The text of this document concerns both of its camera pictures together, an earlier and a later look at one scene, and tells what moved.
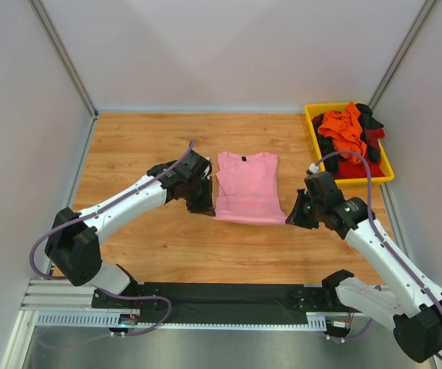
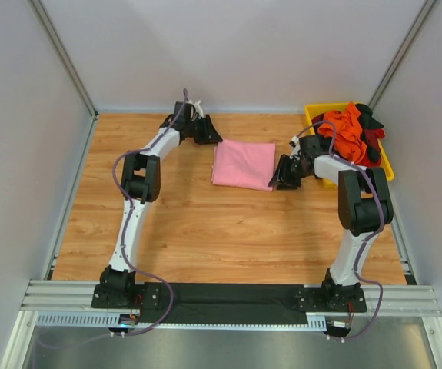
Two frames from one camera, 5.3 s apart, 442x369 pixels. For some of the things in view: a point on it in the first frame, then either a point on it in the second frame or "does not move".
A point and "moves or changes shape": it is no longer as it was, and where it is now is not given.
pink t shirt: (249, 189) moves or changes shape
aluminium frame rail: (61, 295) does not move
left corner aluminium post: (40, 11) does not move
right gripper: (307, 210) → (288, 172)
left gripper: (199, 191) → (204, 128)
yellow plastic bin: (310, 110) does not move
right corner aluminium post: (425, 8) does not move
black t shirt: (368, 121) does not move
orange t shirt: (345, 127) does not move
